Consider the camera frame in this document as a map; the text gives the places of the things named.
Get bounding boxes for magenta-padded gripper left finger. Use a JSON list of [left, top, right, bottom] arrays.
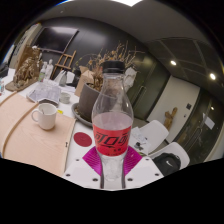
[[62, 146, 106, 191]]

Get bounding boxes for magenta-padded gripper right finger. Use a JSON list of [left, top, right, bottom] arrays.
[[121, 145, 165, 191]]

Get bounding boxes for clear red-labelled drink bottle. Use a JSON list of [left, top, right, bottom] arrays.
[[91, 60, 135, 191]]

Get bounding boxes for black bag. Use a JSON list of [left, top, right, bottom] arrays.
[[152, 152, 182, 177]]

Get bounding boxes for flat round red coaster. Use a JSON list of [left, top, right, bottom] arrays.
[[73, 131, 94, 148]]

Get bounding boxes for white plastic chair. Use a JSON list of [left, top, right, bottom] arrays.
[[147, 141, 191, 171], [130, 119, 170, 156]]

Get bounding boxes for wooden figure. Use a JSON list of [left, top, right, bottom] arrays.
[[162, 106, 179, 131]]

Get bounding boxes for white mug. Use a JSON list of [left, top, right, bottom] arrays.
[[30, 102, 58, 131]]

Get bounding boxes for dried plant in grey pot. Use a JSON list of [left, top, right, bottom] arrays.
[[70, 41, 144, 128]]

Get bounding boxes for small white cup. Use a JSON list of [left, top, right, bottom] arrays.
[[59, 91, 72, 105]]

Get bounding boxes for open printed magazine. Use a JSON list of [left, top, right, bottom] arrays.
[[26, 80, 63, 107]]

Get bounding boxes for brown cardboard box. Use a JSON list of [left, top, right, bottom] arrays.
[[73, 65, 96, 98]]

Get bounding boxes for white plaster bust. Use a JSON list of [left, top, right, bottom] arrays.
[[123, 66, 139, 94]]

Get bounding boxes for white plaster figurine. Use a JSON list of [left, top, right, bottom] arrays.
[[44, 58, 55, 81]]

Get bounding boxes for wooden easel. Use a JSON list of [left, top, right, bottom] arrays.
[[49, 49, 77, 80]]

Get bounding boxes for brown wooden sculpture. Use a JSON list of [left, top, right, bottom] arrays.
[[4, 45, 44, 93]]

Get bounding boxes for dark wall screen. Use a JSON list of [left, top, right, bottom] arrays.
[[34, 26, 80, 54]]

